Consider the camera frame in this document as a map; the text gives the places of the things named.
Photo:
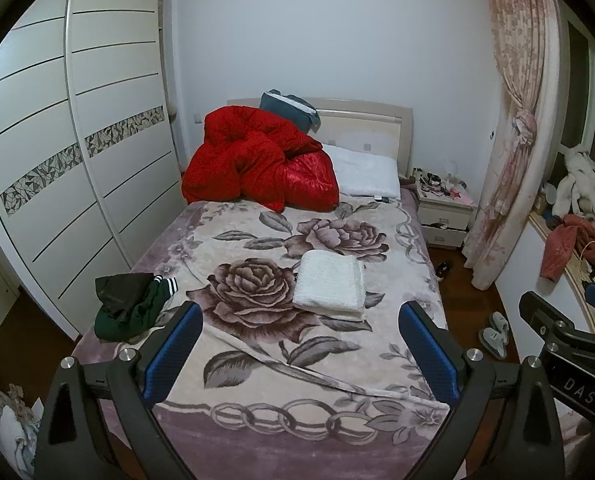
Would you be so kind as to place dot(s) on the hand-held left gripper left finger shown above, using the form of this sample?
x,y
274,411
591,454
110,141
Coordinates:
x,y
170,365

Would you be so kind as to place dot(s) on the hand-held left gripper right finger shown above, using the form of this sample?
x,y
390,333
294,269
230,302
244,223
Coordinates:
x,y
430,360

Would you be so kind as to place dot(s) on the white fluffy garment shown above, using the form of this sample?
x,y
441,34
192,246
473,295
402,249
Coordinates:
x,y
330,285

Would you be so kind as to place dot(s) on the grey slipper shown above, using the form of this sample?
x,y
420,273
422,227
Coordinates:
x,y
498,321
492,342

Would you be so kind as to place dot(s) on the dark green jacket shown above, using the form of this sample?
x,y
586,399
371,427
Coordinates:
x,y
127,315

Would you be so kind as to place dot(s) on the red padded garment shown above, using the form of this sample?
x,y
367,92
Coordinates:
x,y
562,240

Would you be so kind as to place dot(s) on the black shoe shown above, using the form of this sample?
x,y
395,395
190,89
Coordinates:
x,y
444,270

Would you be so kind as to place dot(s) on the floral printed blanket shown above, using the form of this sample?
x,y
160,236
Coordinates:
x,y
257,285

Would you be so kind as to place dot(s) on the white plush toy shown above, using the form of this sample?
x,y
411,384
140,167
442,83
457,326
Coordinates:
x,y
580,185

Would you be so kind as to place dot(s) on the white nightstand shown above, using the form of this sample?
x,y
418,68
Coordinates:
x,y
445,215

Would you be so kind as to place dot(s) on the small dark phone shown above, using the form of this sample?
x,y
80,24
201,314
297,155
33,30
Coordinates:
x,y
383,198

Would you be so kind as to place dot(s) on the floral cloth bundle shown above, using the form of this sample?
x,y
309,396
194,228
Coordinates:
x,y
12,430

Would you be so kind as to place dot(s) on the clutter of small toiletries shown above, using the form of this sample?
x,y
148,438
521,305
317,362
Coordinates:
x,y
437,182

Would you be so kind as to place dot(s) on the white pillow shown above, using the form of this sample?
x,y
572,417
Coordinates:
x,y
365,170

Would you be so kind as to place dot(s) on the red quilt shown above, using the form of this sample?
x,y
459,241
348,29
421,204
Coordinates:
x,y
247,160

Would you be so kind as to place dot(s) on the pink floral curtain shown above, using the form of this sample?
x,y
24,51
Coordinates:
x,y
517,85

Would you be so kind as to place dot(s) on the beige bed headboard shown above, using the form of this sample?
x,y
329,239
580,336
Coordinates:
x,y
367,125

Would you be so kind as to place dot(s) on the white sliding door wardrobe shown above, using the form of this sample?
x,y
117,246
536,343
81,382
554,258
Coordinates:
x,y
77,135

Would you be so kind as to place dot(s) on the teal pillow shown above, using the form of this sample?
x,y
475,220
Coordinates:
x,y
287,107

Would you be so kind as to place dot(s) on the white window frame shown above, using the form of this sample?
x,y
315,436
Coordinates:
x,y
590,85

